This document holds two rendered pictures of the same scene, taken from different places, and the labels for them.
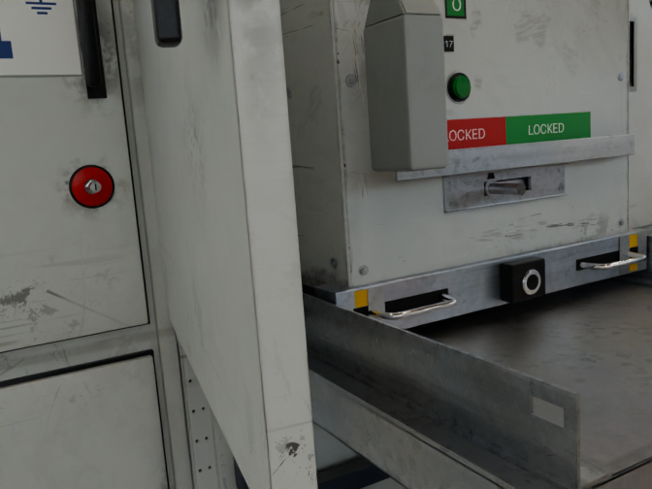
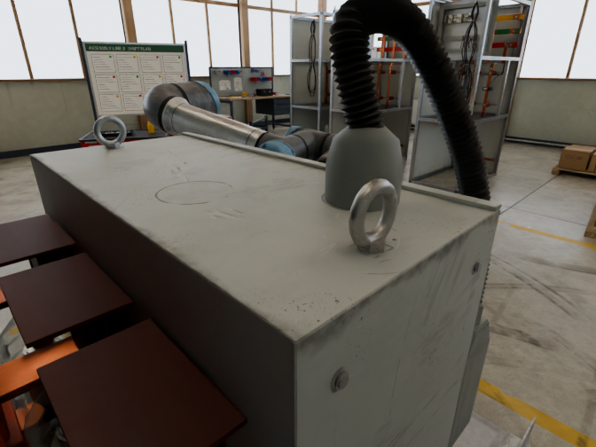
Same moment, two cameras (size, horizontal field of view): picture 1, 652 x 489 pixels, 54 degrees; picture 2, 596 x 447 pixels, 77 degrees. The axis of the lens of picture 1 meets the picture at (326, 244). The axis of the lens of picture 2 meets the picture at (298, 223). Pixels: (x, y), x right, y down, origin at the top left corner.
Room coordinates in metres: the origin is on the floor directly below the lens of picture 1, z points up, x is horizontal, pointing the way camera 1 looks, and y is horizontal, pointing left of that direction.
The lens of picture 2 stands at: (0.93, 0.20, 1.49)
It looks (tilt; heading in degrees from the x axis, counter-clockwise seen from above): 23 degrees down; 255
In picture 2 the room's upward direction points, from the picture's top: straight up
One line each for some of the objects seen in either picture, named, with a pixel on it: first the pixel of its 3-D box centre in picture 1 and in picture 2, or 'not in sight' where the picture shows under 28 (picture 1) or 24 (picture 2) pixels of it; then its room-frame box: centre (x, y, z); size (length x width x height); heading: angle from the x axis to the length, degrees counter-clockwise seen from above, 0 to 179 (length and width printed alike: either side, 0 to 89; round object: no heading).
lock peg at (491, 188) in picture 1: (503, 181); not in sight; (0.79, -0.22, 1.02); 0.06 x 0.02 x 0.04; 29
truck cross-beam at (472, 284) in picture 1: (502, 276); not in sight; (0.83, -0.23, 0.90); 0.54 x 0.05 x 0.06; 119
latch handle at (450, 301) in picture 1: (413, 306); not in sight; (0.71, -0.10, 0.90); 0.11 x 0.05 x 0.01; 119
